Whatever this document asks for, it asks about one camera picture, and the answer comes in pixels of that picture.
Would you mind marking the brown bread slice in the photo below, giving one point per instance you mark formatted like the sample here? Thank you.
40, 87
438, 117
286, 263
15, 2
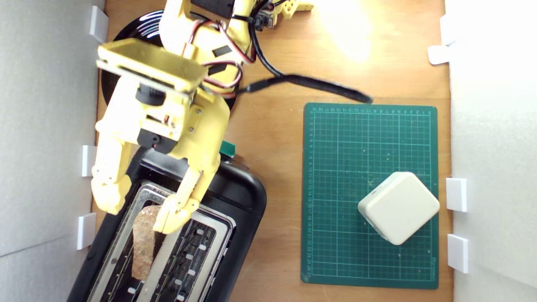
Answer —
142, 251

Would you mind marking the black two-slot toaster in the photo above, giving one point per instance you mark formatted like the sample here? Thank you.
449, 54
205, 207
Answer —
243, 201

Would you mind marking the black round plate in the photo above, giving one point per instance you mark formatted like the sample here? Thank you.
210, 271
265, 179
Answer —
142, 27

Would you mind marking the green cutting mat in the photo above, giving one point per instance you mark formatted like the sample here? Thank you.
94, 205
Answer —
344, 209

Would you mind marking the white square block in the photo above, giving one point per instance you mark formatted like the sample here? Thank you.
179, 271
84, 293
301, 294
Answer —
398, 207

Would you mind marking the white wall clip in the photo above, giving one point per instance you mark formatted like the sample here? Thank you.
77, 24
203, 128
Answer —
87, 160
457, 253
445, 29
99, 24
438, 54
456, 194
87, 230

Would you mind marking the yellow wrist camera mount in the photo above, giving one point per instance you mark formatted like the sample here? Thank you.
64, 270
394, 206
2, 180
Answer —
151, 63

